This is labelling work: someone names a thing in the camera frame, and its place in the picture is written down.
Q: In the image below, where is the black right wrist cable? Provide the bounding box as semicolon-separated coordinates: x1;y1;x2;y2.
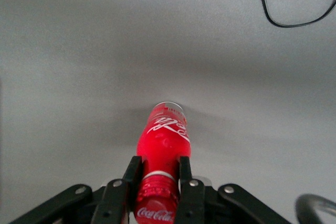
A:
294;194;336;224

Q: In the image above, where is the thin black looped cable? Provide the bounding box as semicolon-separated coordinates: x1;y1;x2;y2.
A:
254;0;336;28

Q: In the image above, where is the red coke bottle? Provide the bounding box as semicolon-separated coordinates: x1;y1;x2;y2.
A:
133;101;191;224

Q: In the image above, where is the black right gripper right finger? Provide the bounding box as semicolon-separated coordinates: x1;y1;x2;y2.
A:
174;155;291;224

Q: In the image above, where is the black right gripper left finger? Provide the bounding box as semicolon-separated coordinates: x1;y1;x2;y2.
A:
9;155;144;224

